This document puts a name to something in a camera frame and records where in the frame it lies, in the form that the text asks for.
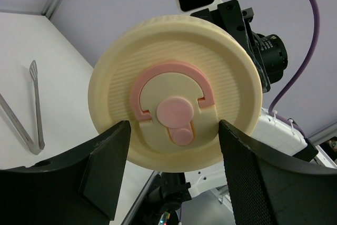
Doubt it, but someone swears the cream round lid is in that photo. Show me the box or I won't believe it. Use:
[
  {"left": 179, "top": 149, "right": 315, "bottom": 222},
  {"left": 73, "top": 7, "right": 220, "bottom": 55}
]
[{"left": 88, "top": 15, "right": 263, "bottom": 172}]

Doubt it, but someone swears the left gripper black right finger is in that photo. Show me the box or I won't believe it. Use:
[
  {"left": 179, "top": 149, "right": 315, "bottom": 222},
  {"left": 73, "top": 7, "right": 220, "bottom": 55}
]
[{"left": 219, "top": 120, "right": 336, "bottom": 224}]

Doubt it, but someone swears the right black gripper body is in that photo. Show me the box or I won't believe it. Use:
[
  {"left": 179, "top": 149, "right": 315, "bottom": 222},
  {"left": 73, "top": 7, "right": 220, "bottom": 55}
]
[{"left": 191, "top": 0, "right": 288, "bottom": 93}]

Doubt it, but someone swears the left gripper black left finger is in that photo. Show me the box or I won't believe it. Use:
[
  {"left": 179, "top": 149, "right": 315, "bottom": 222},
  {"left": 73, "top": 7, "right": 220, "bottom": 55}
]
[{"left": 1, "top": 121, "right": 131, "bottom": 224}]

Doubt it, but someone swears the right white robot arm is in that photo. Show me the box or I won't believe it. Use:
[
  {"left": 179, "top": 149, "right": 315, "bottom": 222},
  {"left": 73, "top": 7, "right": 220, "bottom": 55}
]
[{"left": 185, "top": 0, "right": 317, "bottom": 198}]

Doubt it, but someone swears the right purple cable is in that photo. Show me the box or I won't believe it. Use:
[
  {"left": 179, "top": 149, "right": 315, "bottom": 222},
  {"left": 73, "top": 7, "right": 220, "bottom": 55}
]
[{"left": 268, "top": 0, "right": 321, "bottom": 136}]

